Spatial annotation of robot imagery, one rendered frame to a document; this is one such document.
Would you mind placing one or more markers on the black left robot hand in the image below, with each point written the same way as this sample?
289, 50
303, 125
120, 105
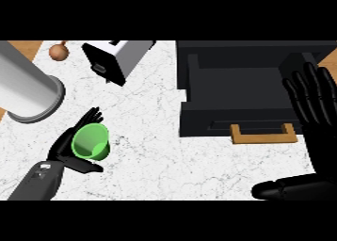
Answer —
64, 145

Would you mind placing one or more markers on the white and black toaster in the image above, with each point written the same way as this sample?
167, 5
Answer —
115, 59

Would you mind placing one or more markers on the wooden spoon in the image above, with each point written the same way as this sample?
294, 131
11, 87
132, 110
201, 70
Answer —
58, 52

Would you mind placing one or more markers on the large white cylinder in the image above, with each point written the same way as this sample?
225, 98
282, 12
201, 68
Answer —
22, 88

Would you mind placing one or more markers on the dark grey cabinet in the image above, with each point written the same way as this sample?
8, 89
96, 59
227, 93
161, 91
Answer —
250, 50

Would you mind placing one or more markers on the green cup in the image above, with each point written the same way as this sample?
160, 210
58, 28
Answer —
90, 141

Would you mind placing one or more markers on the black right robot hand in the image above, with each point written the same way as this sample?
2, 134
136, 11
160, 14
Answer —
325, 138

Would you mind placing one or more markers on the dark grey drawer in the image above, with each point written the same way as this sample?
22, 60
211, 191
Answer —
235, 103

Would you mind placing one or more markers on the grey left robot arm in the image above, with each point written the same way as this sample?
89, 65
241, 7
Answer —
36, 182

